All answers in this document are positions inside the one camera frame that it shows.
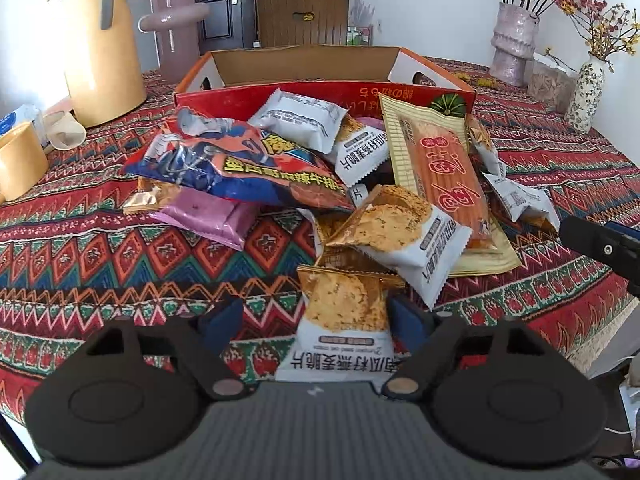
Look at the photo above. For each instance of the clear plastic container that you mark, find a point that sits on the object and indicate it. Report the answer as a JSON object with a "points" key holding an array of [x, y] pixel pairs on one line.
{"points": [[545, 85]]}

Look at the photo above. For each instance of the yellow red flower sprigs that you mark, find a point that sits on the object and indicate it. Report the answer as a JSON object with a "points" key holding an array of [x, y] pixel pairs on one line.
{"points": [[607, 35]]}

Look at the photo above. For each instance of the yellow thermos jug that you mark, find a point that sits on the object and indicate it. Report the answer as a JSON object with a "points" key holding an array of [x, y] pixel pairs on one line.
{"points": [[100, 60]]}

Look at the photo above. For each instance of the small floral vase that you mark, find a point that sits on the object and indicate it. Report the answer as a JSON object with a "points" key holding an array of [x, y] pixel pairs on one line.
{"points": [[585, 100]]}

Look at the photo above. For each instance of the pink snack packet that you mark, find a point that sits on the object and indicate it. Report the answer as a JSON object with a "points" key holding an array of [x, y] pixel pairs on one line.
{"points": [[210, 215]]}

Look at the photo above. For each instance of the patterned red tablecloth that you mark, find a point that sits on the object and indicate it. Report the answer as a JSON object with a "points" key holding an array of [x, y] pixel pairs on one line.
{"points": [[100, 260]]}

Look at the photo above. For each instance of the gold orange long snack packet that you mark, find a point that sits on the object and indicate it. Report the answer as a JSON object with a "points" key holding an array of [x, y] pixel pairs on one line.
{"points": [[440, 170]]}

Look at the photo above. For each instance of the pile of oat crisp packets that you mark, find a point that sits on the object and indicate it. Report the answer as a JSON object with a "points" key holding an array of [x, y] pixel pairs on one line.
{"points": [[400, 230]]}

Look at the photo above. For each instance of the yellow mug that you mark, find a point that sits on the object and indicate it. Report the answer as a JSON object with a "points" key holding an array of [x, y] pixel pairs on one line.
{"points": [[20, 165]]}

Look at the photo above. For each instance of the blue red chip bag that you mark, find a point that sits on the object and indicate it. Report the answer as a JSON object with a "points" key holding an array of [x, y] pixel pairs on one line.
{"points": [[225, 160]]}

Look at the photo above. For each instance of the red cardboard box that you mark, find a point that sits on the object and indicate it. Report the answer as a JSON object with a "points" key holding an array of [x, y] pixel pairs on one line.
{"points": [[300, 62]]}

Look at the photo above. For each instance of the white oat crisp snack packet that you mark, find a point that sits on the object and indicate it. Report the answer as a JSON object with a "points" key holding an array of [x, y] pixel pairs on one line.
{"points": [[340, 310]]}

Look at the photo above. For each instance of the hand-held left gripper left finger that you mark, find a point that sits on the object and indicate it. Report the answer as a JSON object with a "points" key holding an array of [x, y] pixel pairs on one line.
{"points": [[222, 320]]}

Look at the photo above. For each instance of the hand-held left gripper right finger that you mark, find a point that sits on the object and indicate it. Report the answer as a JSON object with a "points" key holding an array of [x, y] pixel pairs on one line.
{"points": [[407, 325]]}

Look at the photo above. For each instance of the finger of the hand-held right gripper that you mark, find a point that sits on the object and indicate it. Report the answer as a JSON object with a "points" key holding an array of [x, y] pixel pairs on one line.
{"points": [[595, 245]]}

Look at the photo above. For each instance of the blue white tissue pack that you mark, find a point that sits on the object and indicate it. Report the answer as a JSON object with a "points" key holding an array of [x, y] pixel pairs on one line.
{"points": [[20, 117]]}

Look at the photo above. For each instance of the pink flat object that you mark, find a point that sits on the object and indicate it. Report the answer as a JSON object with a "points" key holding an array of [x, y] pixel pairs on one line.
{"points": [[60, 105]]}

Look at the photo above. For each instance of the fallen yellow flower petals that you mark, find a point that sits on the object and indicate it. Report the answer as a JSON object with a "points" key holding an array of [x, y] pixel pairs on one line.
{"points": [[475, 80]]}

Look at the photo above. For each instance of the beige paper cup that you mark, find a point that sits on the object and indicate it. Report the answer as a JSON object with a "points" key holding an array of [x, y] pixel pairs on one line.
{"points": [[62, 132]]}

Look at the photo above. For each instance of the textured pink vase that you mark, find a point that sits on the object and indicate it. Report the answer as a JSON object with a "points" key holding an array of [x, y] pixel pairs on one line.
{"points": [[512, 45]]}

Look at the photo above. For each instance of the smooth pink vase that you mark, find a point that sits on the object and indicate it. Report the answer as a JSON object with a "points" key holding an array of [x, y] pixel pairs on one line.
{"points": [[175, 45]]}

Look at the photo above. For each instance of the small storage rack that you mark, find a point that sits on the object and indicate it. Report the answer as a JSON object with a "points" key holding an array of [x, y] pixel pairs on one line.
{"points": [[360, 35]]}

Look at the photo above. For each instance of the dark brown door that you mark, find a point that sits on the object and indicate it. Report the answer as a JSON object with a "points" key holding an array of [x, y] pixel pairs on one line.
{"points": [[225, 10]]}

